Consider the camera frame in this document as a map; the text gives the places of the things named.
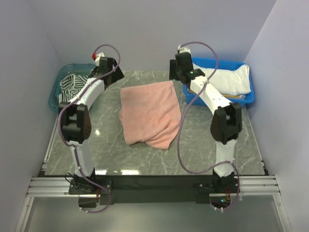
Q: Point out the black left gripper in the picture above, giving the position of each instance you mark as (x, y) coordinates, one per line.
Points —
(117, 75)

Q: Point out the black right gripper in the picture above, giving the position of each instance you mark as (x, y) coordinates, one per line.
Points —
(172, 68)

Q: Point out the green white striped towel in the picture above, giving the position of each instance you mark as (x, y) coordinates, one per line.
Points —
(70, 86)

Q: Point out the pink terry towel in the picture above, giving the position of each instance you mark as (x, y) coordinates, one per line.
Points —
(150, 114)

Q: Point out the white terry towel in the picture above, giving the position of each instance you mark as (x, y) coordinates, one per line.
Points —
(232, 82)

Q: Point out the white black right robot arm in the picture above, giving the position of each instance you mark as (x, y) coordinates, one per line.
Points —
(226, 121)

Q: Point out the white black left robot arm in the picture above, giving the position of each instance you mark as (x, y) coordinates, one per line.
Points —
(74, 119)

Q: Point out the yellow white striped towel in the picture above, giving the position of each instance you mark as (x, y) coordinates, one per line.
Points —
(227, 96)

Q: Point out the teal plastic laundry basket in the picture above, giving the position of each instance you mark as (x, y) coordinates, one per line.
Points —
(74, 68)

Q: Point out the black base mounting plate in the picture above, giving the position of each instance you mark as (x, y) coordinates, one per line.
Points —
(155, 188)

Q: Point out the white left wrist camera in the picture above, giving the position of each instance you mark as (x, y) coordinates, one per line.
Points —
(97, 57)

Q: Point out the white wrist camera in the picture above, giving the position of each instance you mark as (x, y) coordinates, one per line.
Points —
(97, 57)
(183, 49)

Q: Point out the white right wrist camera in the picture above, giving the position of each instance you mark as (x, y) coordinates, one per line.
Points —
(183, 49)

